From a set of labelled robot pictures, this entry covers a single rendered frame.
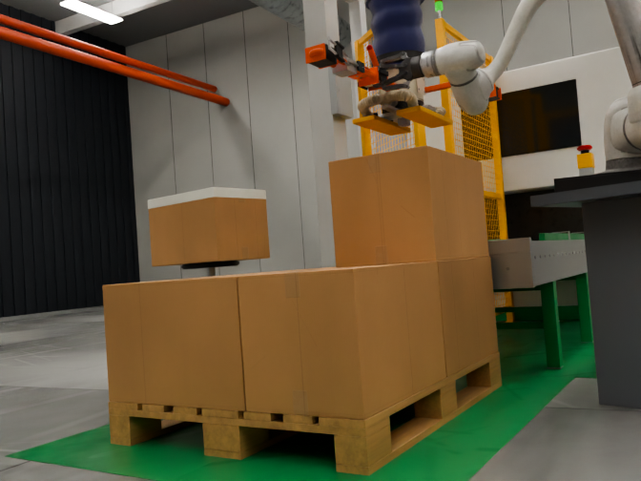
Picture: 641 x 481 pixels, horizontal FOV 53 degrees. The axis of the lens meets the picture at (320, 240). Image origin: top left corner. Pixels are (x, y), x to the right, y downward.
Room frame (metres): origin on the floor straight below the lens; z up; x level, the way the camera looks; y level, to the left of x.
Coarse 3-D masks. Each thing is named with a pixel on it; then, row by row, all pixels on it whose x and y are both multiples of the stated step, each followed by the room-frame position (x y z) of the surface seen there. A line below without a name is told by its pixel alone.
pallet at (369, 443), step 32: (448, 384) 2.23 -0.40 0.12; (480, 384) 2.63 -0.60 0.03; (128, 416) 2.19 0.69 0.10; (160, 416) 2.11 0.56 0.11; (192, 416) 2.04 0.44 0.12; (224, 416) 1.97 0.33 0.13; (256, 416) 1.90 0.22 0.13; (288, 416) 1.84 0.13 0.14; (384, 416) 1.81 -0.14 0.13; (416, 416) 2.21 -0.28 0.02; (448, 416) 2.21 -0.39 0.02; (224, 448) 1.97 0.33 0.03; (256, 448) 2.00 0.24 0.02; (352, 448) 1.74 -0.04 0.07; (384, 448) 1.80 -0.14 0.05
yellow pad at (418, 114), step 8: (400, 112) 2.41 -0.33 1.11; (408, 112) 2.39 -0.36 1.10; (416, 112) 2.39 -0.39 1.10; (424, 112) 2.40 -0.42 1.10; (432, 112) 2.46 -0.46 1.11; (416, 120) 2.53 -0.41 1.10; (424, 120) 2.55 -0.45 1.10; (432, 120) 2.55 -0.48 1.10; (440, 120) 2.56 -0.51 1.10; (448, 120) 2.61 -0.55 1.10
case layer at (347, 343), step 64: (128, 320) 2.18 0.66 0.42; (192, 320) 2.03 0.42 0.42; (256, 320) 1.89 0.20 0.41; (320, 320) 1.78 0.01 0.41; (384, 320) 1.86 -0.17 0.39; (448, 320) 2.28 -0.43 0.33; (128, 384) 2.19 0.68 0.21; (192, 384) 2.04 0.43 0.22; (256, 384) 1.90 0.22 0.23; (320, 384) 1.78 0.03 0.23; (384, 384) 1.83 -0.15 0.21
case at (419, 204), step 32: (352, 160) 2.37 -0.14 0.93; (384, 160) 2.31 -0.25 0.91; (416, 160) 2.24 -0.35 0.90; (448, 160) 2.39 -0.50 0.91; (352, 192) 2.38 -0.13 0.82; (384, 192) 2.31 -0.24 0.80; (416, 192) 2.25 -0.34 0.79; (448, 192) 2.37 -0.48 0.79; (480, 192) 2.69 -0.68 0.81; (352, 224) 2.38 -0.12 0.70; (384, 224) 2.32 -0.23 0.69; (416, 224) 2.25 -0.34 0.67; (448, 224) 2.35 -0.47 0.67; (480, 224) 2.66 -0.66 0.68; (352, 256) 2.39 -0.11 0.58; (384, 256) 2.32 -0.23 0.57; (416, 256) 2.26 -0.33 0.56; (448, 256) 2.32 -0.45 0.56; (480, 256) 2.63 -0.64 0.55
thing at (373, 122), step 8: (352, 120) 2.52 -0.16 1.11; (360, 120) 2.50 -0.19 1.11; (368, 120) 2.48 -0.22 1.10; (376, 120) 2.49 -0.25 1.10; (384, 120) 2.54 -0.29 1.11; (392, 120) 2.69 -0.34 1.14; (368, 128) 2.62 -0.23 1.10; (376, 128) 2.63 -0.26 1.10; (384, 128) 2.64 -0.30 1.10; (392, 128) 2.65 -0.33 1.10; (400, 128) 2.66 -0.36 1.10; (408, 128) 2.73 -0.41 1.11
